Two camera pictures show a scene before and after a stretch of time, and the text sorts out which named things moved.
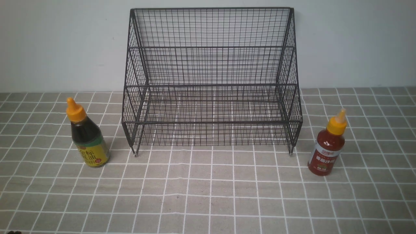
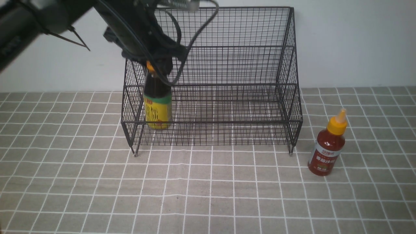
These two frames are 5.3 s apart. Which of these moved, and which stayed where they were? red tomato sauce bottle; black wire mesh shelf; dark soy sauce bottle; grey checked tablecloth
Moved: dark soy sauce bottle
Stayed: grey checked tablecloth; red tomato sauce bottle; black wire mesh shelf
